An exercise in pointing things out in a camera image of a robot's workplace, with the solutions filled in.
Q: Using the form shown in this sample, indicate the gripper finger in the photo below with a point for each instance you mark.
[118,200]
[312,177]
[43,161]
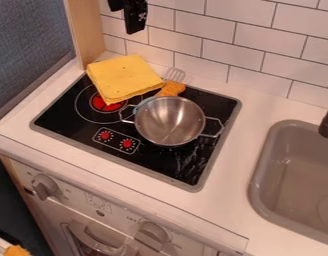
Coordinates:
[134,16]
[115,4]

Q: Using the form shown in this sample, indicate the yellow cloth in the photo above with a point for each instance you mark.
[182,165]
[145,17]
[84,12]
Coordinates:
[123,78]

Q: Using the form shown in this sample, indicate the silver pot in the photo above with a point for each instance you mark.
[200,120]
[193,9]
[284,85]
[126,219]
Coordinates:
[170,120]

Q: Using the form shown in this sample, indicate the toy stove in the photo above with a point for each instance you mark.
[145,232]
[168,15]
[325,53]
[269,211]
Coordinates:
[171,161]

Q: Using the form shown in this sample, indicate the toy sink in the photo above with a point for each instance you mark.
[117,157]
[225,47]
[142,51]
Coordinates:
[295,186]

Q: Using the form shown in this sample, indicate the orange toy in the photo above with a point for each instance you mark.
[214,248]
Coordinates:
[16,251]

